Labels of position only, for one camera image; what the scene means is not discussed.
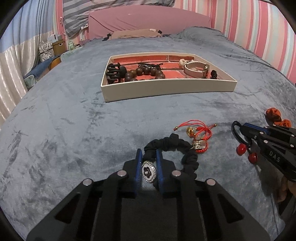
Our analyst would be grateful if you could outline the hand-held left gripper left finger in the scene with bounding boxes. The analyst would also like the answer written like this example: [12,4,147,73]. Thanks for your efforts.
[26,148,142,241]

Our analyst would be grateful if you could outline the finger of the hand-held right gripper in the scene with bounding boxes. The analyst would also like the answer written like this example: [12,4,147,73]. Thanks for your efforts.
[242,130,296,151]
[240,123,296,140]

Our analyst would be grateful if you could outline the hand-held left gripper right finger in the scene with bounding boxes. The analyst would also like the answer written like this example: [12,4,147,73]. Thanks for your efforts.
[155,148,271,241]

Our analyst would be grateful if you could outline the black hair tie red balls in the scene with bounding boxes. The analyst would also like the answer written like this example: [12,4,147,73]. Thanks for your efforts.
[232,121,258,164]

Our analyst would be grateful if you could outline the black scrunchie with flower charm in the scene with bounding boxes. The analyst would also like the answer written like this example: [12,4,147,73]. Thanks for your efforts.
[142,134,199,184]

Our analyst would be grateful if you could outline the beige jewelry tray red lining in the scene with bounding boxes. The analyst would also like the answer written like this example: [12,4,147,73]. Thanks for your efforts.
[101,53,238,103]

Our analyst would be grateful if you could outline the white strap wristwatch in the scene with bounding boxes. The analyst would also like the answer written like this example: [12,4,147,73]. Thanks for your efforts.
[184,61,211,79]

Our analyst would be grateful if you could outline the dark wooden bead bracelet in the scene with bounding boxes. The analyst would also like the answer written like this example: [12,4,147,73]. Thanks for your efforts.
[124,66,166,83]

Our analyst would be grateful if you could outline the black hair claw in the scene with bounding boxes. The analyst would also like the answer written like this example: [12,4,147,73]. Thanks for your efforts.
[106,63,127,84]

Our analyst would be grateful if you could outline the cream scrunchie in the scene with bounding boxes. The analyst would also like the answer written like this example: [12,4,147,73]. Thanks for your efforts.
[179,59,197,71]

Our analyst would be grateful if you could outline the black leather cord bracelet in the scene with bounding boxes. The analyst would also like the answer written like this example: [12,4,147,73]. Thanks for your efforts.
[137,62,164,69]

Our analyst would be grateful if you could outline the person's right hand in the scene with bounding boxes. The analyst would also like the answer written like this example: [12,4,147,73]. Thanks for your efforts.
[276,176,296,205]

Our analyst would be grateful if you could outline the orange scrunchie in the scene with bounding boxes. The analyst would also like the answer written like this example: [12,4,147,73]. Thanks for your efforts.
[265,108,292,128]

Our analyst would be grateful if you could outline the grey plush blanket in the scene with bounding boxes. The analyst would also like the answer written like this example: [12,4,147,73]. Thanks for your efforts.
[0,27,296,241]

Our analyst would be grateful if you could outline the orange wooden stool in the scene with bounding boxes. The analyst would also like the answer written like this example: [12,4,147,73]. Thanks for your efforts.
[48,57,63,70]

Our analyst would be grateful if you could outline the tan pillow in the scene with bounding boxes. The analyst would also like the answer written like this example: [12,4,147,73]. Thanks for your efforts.
[110,28,163,39]

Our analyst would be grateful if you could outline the blue cushion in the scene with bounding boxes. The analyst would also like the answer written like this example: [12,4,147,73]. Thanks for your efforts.
[24,58,55,81]

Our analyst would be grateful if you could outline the brown storage box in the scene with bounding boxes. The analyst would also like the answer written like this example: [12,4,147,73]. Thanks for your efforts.
[52,40,66,54]

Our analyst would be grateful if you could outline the pink pillow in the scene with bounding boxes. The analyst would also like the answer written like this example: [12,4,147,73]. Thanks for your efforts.
[88,8,211,41]

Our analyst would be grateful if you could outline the patterned box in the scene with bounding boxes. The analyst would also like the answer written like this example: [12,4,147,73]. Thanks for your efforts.
[38,40,55,62]

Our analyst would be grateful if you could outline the blue and white curtain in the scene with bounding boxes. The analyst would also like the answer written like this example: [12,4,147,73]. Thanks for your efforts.
[0,0,57,127]

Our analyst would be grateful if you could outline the grey striped quilt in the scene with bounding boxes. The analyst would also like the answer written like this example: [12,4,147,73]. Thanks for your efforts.
[62,0,176,38]

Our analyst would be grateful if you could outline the red cord bracelet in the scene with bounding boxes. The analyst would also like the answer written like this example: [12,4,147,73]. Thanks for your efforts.
[173,120,218,155]

